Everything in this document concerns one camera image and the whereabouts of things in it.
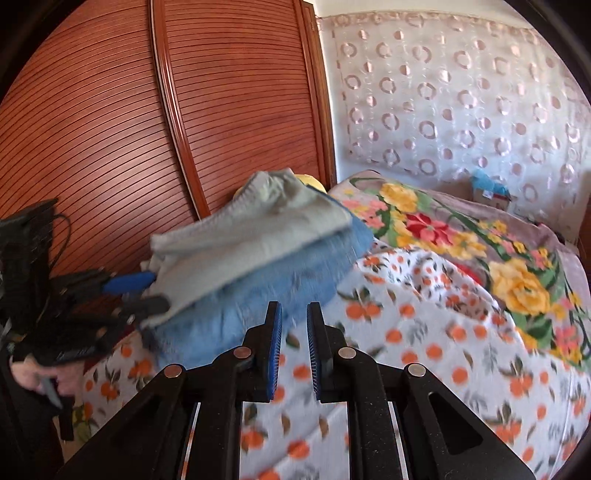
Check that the person's left hand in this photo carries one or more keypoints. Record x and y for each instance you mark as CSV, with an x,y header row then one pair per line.
x,y
69,378

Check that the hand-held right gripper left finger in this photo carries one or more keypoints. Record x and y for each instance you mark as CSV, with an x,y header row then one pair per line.
x,y
276,353

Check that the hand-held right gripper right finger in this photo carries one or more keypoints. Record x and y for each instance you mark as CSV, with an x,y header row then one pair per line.
x,y
313,353

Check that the grey pants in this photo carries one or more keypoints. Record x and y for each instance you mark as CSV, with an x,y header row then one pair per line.
x,y
258,230

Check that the yellow cloth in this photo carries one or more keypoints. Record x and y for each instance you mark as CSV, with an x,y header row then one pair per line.
x,y
310,182

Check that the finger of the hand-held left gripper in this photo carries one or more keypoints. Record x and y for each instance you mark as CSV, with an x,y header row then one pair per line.
x,y
131,281
152,305

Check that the wooden louvred wardrobe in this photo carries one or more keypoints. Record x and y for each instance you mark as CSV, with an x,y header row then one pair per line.
x,y
138,138

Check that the blue plush toy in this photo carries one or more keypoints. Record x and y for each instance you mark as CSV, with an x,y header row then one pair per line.
x,y
487,181

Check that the floral blanket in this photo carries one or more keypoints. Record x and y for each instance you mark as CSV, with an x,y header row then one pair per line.
x,y
461,230

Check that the orange fruit print bedsheet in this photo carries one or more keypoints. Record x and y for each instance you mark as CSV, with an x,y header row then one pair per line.
x,y
438,346

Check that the blue jeans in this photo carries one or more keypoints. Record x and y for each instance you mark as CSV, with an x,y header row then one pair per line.
x,y
268,300

